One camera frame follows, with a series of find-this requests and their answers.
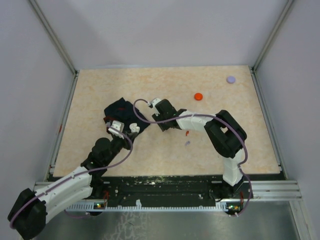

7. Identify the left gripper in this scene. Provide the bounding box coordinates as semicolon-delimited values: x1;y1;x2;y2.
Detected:
104;130;138;165

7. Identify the orange charging case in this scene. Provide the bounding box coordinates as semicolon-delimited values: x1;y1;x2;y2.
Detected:
194;92;203;101

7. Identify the white charging case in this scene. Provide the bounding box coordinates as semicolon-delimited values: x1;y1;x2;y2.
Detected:
129;123;140;134

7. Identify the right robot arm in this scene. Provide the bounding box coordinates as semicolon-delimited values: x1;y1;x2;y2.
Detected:
149;98;248;198

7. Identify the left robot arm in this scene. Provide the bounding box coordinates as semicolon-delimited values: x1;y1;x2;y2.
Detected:
7;132;139;240

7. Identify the purple charging case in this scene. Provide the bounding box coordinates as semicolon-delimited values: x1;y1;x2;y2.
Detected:
226;75;236;84

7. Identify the dark navy cloth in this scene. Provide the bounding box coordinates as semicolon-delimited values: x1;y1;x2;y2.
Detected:
103;97;150;134

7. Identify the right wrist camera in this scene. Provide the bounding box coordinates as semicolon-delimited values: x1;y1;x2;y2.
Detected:
148;98;162;109

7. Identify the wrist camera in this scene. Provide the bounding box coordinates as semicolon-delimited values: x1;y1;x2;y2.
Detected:
148;98;162;109
107;120;125;139

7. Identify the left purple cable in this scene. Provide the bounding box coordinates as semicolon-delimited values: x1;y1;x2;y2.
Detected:
9;124;133;230

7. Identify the purple cable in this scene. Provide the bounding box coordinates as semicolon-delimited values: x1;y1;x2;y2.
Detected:
133;99;253;218
9;124;133;230

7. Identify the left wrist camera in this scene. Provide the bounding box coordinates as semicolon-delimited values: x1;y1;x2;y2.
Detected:
107;120;125;139

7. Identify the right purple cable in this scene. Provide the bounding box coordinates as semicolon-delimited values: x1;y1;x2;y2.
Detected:
133;99;253;218

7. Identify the right aluminium frame post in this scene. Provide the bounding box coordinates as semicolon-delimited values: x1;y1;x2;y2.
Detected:
249;0;297;73

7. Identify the aluminium frame post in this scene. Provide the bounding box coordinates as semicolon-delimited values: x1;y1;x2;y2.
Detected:
26;0;80;76
249;0;297;73

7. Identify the white cable duct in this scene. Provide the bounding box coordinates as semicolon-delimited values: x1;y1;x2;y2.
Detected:
66;199;228;213

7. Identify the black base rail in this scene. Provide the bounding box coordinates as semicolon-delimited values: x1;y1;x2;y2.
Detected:
86;175;250;207

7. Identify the left aluminium frame post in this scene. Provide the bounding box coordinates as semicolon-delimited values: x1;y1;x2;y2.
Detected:
26;0;80;76

